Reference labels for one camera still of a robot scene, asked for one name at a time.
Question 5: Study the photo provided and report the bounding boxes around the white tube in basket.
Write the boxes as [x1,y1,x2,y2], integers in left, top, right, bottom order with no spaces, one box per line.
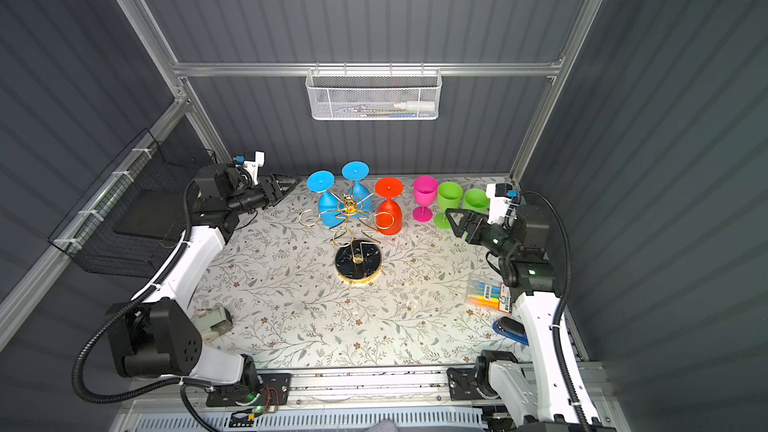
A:
[393,101,437,114]

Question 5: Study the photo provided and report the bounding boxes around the pack of coloured markers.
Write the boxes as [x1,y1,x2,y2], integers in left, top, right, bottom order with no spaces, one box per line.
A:
[466,279,512,314]

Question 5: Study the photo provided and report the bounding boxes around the white wire mesh basket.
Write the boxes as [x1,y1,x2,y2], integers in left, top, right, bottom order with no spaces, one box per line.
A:
[305,68,443,121]

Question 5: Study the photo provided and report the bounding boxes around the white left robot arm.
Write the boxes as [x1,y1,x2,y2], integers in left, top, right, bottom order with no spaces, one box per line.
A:
[105,164,300,395]

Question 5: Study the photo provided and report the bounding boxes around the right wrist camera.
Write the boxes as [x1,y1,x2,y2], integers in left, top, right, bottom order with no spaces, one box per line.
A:
[486,182,520,227]

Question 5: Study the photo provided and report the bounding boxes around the gold wine glass rack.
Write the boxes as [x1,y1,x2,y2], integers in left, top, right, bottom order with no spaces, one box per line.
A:
[299,193,395,285]

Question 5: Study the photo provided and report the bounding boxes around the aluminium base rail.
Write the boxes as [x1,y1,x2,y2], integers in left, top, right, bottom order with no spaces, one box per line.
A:
[113,366,509,431]

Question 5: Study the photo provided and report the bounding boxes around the magenta wine glass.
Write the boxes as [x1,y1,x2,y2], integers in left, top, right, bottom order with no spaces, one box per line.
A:
[413,176,438,223]

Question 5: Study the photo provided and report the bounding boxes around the blue wine glass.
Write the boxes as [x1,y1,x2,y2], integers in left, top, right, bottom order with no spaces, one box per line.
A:
[342,161,373,214]
[307,170,343,229]

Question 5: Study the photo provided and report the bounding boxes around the green wine glass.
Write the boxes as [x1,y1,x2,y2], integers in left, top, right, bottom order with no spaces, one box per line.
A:
[433,181,464,230]
[462,188,490,214]

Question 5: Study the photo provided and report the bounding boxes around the white tape dispenser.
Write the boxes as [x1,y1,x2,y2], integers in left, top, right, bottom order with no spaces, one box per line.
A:
[192,305,233,342]

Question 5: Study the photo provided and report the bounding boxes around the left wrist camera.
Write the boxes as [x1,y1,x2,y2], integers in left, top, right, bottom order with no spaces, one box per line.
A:
[233,151,265,186]

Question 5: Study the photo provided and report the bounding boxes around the red wine glass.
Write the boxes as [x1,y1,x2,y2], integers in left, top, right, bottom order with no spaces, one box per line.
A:
[375,177,403,236]

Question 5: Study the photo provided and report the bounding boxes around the floral table mat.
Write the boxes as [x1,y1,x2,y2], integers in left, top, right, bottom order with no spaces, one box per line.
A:
[190,186,531,369]

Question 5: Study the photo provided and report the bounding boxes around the black wire basket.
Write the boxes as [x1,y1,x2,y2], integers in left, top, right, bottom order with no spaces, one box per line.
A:
[48,130,216,278]

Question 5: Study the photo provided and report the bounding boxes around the blue stapler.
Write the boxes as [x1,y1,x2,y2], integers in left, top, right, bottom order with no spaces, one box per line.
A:
[492,317,529,346]

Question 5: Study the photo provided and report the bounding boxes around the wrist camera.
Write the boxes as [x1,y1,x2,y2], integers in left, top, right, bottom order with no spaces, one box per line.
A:
[233,151,265,186]
[486,182,520,227]

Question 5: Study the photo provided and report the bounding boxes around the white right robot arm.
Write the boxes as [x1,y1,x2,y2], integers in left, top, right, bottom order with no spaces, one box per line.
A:
[446,205,607,431]

